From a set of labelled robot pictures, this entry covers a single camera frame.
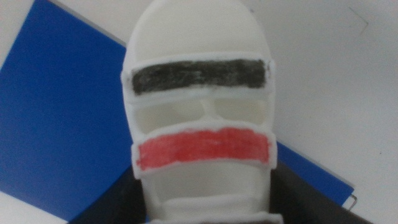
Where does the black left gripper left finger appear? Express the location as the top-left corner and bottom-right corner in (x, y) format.
(67, 166), (149, 224)

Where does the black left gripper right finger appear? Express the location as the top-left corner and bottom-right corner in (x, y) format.
(267, 160), (374, 224)

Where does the white sandal with coloured straps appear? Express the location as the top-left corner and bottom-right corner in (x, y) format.
(119, 0), (284, 224)

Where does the blue rectangular mat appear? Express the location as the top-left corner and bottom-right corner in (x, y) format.
(0, 0), (355, 222)

